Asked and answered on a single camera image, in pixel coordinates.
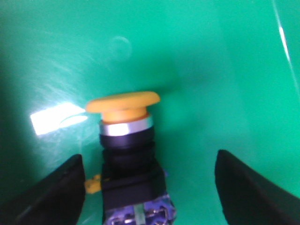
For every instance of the green plastic bin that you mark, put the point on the green plastic bin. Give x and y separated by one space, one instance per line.
227 72

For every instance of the yellow mushroom push button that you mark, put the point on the yellow mushroom push button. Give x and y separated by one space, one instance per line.
132 182

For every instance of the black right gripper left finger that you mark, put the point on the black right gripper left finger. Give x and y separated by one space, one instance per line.
56 200

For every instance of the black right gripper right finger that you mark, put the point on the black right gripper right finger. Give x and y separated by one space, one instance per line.
248 198

